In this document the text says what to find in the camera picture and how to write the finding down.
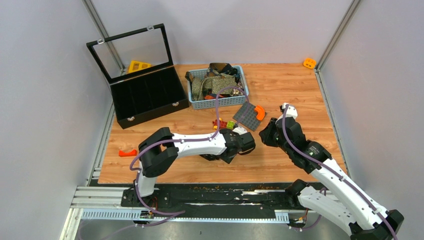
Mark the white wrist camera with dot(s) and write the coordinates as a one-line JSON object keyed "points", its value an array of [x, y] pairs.
{"points": [[239, 130], [289, 111]]}

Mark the black glass-lid display box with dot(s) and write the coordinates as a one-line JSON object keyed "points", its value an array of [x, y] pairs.
{"points": [[143, 95]]}

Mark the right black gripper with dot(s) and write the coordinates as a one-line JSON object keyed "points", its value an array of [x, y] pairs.
{"points": [[264, 135]]}

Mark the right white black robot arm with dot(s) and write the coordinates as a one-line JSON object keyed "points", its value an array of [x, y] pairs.
{"points": [[355, 212]]}

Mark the grey lego baseplate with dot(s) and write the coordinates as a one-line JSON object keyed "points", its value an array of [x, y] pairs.
{"points": [[247, 116]]}

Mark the red small plastic piece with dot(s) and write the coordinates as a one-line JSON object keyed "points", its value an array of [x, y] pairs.
{"points": [[131, 153]]}

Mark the dark blue tie in basket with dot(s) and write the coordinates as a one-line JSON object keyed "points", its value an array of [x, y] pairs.
{"points": [[220, 68]]}

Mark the yellow triangular plastic toy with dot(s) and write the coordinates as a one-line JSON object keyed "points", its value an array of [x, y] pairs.
{"points": [[136, 66]]}

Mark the black floral patterned tie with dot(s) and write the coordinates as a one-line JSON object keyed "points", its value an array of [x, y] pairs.
{"points": [[211, 157]]}

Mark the orange curved plastic piece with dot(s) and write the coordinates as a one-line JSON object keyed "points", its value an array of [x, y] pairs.
{"points": [[260, 112]]}

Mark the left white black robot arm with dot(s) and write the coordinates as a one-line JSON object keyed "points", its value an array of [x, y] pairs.
{"points": [[160, 150]]}

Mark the red green lego car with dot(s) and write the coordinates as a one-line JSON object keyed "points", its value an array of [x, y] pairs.
{"points": [[220, 124]]}

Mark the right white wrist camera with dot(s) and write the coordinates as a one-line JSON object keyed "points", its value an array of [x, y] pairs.
{"points": [[289, 111]]}

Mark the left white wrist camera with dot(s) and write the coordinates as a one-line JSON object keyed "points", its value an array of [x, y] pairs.
{"points": [[239, 130]]}

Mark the olive patterned tie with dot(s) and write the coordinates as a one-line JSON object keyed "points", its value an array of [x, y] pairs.
{"points": [[201, 87]]}

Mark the orange plastic block toy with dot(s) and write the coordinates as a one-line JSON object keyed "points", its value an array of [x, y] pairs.
{"points": [[309, 63]]}

